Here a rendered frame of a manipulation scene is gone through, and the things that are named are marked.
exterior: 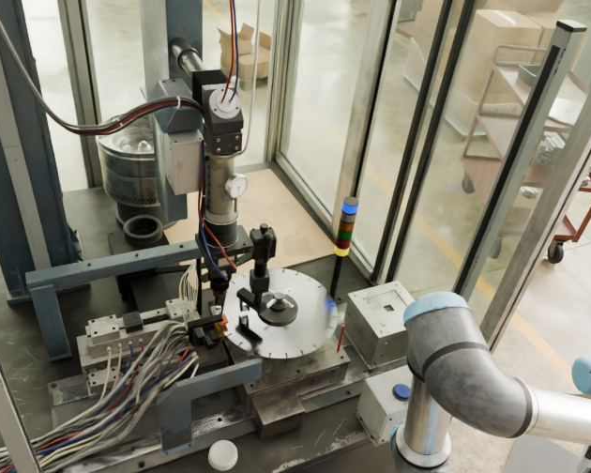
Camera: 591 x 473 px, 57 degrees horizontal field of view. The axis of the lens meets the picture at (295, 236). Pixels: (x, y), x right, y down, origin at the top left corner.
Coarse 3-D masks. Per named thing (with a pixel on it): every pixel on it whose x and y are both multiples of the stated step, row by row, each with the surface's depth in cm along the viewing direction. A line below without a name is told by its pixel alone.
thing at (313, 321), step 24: (240, 288) 151; (312, 288) 154; (216, 312) 143; (240, 312) 144; (312, 312) 147; (336, 312) 148; (240, 336) 138; (264, 336) 138; (288, 336) 139; (312, 336) 140
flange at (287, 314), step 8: (264, 296) 148; (272, 296) 148; (288, 296) 149; (296, 304) 147; (264, 312) 144; (272, 312) 144; (280, 312) 144; (288, 312) 144; (296, 312) 145; (272, 320) 142; (280, 320) 142; (288, 320) 142
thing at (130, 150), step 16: (144, 112) 194; (128, 128) 190; (144, 128) 192; (112, 144) 180; (128, 144) 189; (144, 144) 184; (112, 160) 174; (128, 160) 172; (144, 160) 172; (112, 176) 179; (128, 176) 177; (144, 176) 176; (112, 192) 184; (128, 192) 180; (144, 192) 180; (128, 208) 190; (144, 208) 189; (160, 208) 191
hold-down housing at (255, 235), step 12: (252, 228) 123; (264, 228) 121; (252, 240) 121; (276, 240) 122; (252, 252) 123; (264, 264) 127; (252, 276) 130; (264, 276) 130; (252, 288) 131; (264, 288) 132
